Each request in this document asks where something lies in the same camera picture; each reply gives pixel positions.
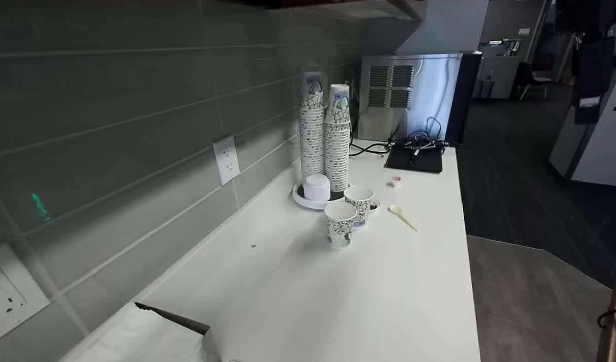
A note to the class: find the stack of white lids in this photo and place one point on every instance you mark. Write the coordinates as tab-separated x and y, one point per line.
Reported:
317	187

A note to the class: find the round white tray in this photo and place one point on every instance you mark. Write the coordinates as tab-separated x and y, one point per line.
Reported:
308	202

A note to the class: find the tall stack of paper cups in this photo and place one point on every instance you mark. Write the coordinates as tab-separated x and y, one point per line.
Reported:
313	127
338	142

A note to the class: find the patterned paper coffee cup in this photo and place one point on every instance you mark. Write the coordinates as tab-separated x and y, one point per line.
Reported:
342	228
362	198

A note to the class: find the wooden stir stick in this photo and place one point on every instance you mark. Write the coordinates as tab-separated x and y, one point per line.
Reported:
402	216

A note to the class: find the black flat tray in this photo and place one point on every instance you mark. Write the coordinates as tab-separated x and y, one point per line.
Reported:
415	161

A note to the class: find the silver reflective appliance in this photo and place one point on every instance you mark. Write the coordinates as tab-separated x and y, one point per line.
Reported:
390	93

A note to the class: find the dark overhead cabinet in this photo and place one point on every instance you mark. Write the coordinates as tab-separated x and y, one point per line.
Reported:
362	6

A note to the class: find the white background desk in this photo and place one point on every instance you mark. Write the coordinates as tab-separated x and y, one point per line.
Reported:
497	73

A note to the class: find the dark office chair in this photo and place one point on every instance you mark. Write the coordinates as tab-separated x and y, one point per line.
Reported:
532	77

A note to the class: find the white background cabinet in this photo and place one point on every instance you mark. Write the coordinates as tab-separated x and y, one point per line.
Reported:
602	143

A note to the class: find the small white wall plate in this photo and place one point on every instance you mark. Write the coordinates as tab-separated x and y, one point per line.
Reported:
226	160

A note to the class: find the white wall outlet plate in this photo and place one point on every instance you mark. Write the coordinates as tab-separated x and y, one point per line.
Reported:
2	294

